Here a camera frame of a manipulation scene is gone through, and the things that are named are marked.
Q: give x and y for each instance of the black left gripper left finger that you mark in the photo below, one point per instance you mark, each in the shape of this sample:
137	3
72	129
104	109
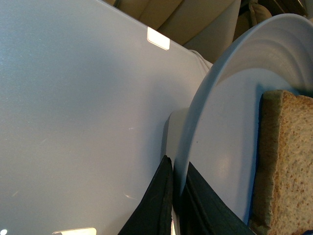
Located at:
153	215

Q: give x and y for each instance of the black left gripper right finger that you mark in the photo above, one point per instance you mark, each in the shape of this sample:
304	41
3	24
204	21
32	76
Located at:
204	213

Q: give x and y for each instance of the grey round plate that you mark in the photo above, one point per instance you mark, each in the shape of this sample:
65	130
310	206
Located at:
220	132

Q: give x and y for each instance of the bread slice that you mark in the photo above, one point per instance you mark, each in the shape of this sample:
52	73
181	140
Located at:
283	185

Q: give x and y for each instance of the beige chair left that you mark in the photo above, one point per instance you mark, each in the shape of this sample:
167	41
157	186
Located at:
206	26

